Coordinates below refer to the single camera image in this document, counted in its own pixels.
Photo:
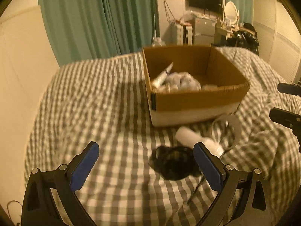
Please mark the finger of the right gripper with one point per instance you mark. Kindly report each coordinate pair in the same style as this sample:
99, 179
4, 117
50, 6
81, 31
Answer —
287, 119
291, 89

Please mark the white knit sock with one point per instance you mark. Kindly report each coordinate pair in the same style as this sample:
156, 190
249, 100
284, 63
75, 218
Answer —
179, 82

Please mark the white ribbed suitcase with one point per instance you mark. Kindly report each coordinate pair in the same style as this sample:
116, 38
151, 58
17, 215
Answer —
182, 34

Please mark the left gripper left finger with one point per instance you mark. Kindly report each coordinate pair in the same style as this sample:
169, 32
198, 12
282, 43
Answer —
39, 206

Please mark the white louvered wardrobe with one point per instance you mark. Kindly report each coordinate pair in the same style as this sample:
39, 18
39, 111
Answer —
279, 38

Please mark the open cardboard box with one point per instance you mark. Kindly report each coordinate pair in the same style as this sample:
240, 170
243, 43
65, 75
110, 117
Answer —
223, 86

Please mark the small silver fridge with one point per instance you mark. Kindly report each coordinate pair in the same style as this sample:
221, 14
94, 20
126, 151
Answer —
203, 31

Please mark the white oval vanity mirror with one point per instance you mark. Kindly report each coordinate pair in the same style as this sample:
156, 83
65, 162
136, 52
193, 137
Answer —
231, 15

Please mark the large green curtain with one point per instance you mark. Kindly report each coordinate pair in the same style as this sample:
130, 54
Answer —
91, 29

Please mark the wooden vanity desk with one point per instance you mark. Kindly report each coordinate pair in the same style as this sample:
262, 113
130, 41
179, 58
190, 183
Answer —
222, 33

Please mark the grey checkered bed quilt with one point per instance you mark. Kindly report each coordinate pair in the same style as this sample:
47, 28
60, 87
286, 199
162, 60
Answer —
105, 101

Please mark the black garbage bag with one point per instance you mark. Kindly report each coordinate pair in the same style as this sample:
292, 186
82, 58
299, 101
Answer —
246, 38

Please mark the white tape roll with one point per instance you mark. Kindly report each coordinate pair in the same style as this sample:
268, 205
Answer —
226, 131

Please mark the black round compact case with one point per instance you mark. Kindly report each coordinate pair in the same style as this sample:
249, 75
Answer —
174, 163

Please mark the white plastic bottle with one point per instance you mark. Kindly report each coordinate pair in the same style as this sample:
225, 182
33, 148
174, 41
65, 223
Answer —
188, 138

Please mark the black wall television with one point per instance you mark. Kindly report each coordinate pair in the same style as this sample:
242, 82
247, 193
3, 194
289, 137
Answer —
209, 5

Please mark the clear water jug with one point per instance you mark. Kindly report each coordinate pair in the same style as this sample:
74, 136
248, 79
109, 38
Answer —
157, 42

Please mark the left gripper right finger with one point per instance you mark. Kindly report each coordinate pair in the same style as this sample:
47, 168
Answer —
252, 207

